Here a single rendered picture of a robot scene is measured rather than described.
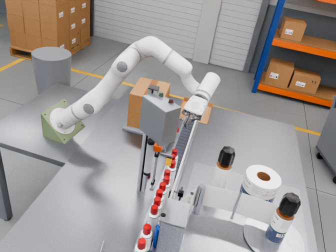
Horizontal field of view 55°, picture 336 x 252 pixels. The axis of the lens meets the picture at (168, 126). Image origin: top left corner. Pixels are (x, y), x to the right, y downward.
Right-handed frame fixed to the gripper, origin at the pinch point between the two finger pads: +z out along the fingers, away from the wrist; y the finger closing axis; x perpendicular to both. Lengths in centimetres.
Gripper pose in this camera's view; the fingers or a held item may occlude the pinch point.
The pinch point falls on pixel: (187, 122)
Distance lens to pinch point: 160.7
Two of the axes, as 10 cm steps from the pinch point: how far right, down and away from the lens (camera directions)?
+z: -4.8, 7.8, -3.9
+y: 8.7, 3.6, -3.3
